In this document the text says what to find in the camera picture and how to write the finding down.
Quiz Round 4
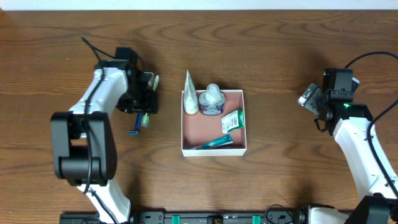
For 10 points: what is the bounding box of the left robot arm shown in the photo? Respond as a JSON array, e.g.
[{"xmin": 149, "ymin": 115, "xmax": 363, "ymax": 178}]
[{"xmin": 50, "ymin": 47, "xmax": 159, "ymax": 223}]

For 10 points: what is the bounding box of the green toothpaste tube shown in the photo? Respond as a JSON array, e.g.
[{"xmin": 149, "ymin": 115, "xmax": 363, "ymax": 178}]
[{"xmin": 191, "ymin": 134, "xmax": 233, "ymax": 150}]

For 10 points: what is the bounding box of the white conditioner tube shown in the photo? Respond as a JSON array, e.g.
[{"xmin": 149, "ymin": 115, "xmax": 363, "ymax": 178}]
[{"xmin": 183, "ymin": 70, "xmax": 199, "ymax": 114}]

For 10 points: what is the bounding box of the white box with pink interior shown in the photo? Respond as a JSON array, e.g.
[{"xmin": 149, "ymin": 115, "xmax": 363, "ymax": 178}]
[{"xmin": 181, "ymin": 90, "xmax": 248, "ymax": 157}]

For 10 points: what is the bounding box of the blue disposable razor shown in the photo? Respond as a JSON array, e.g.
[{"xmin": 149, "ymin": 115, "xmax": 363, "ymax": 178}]
[{"xmin": 127, "ymin": 112, "xmax": 143, "ymax": 136}]

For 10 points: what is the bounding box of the green white toothbrush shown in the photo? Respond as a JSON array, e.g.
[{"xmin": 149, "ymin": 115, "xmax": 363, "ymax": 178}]
[{"xmin": 141, "ymin": 75, "xmax": 159, "ymax": 128}]

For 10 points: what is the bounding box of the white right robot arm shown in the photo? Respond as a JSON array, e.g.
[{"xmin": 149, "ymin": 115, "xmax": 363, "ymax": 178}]
[{"xmin": 298, "ymin": 68, "xmax": 397, "ymax": 223}]

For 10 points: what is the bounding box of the green soap packet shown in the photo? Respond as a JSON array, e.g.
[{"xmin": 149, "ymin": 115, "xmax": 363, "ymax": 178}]
[{"xmin": 221, "ymin": 110, "xmax": 244, "ymax": 134}]

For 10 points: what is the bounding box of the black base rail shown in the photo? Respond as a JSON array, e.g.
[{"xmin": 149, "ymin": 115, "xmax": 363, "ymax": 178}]
[{"xmin": 58, "ymin": 203, "xmax": 312, "ymax": 224}]

